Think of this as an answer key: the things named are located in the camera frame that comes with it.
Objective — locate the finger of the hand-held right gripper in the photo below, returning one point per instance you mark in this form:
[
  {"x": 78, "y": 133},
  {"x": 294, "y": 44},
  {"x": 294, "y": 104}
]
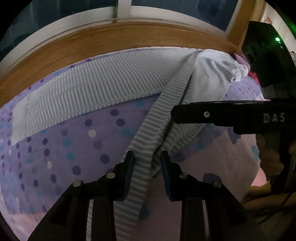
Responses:
[{"x": 196, "y": 113}]

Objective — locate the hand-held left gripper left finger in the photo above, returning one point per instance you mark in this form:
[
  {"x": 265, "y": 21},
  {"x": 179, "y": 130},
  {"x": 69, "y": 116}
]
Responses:
[{"x": 130, "y": 170}]

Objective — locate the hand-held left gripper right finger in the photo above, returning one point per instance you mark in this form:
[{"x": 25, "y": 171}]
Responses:
[{"x": 164, "y": 176}]

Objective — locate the grey striped pants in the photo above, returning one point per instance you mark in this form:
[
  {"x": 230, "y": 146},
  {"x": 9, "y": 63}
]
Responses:
[{"x": 92, "y": 88}]

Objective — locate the person's right forearm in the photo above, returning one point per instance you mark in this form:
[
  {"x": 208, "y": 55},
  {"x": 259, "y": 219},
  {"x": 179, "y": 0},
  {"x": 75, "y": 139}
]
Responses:
[{"x": 261, "y": 195}]

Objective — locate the person's right hand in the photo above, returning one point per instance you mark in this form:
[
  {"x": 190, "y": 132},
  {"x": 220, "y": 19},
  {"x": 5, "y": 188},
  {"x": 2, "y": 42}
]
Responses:
[{"x": 268, "y": 157}]

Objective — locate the pink folded cloth pile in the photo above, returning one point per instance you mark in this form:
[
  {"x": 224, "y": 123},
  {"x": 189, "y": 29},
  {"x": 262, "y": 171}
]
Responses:
[{"x": 241, "y": 60}]

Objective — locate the purple dotted pink bedsheet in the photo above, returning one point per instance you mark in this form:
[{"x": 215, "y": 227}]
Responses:
[{"x": 69, "y": 150}]

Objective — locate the wooden bed headboard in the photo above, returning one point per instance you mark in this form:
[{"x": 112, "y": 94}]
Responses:
[{"x": 92, "y": 41}]

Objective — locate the white window frame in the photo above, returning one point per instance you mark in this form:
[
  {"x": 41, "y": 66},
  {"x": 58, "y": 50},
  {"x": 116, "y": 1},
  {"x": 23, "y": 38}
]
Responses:
[{"x": 138, "y": 12}]

